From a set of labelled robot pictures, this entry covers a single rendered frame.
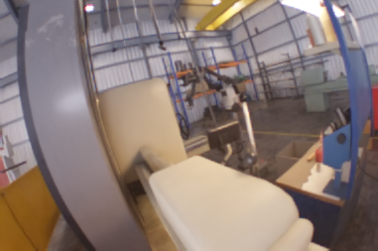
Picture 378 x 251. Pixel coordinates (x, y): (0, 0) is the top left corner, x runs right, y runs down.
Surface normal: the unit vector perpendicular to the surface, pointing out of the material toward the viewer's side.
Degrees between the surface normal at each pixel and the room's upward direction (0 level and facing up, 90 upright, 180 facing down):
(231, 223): 22
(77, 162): 90
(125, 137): 90
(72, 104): 90
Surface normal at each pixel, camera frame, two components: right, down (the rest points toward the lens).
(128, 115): 0.43, -0.04
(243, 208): -0.09, -0.91
